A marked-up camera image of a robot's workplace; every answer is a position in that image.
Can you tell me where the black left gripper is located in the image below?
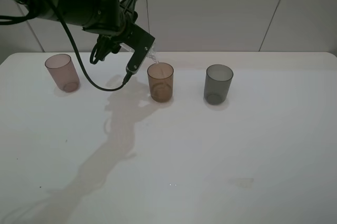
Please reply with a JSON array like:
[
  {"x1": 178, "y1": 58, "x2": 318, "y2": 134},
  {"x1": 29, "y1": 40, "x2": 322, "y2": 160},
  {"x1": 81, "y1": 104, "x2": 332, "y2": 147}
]
[{"x1": 83, "y1": 0, "x2": 138, "y2": 50}]

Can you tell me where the clear plastic water bottle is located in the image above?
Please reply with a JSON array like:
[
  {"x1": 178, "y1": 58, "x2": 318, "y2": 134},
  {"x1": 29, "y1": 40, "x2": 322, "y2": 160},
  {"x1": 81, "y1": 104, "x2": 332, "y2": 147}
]
[{"x1": 147, "y1": 45, "x2": 159, "y2": 64}]

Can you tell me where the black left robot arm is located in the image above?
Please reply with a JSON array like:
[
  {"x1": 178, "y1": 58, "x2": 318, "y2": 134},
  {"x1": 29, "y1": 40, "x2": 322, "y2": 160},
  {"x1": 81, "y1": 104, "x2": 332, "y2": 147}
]
[{"x1": 1, "y1": 0, "x2": 142, "y2": 50}]

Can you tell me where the translucent orange plastic cup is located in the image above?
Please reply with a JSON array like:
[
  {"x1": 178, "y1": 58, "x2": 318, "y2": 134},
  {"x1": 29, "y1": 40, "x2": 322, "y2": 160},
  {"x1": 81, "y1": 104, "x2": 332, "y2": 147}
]
[{"x1": 147, "y1": 62, "x2": 174, "y2": 103}]

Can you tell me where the translucent pink plastic cup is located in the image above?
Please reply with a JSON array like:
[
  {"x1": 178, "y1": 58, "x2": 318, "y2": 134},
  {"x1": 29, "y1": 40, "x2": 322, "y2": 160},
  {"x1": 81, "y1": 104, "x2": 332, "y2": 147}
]
[{"x1": 45, "y1": 54, "x2": 80, "y2": 93}]

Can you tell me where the translucent grey plastic cup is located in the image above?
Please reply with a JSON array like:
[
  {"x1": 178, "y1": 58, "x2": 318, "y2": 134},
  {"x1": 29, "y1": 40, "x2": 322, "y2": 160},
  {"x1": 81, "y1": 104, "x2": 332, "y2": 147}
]
[{"x1": 204, "y1": 64, "x2": 234, "y2": 105}]

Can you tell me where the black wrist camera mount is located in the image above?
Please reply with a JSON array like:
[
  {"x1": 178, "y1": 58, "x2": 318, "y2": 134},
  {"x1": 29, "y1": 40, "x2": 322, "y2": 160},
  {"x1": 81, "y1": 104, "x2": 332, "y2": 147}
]
[{"x1": 120, "y1": 23, "x2": 155, "y2": 74}]

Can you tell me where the black camera cable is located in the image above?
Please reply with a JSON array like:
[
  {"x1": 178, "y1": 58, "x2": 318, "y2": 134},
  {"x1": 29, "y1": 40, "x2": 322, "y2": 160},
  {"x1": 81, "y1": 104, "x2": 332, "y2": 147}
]
[{"x1": 0, "y1": 0, "x2": 133, "y2": 92}]

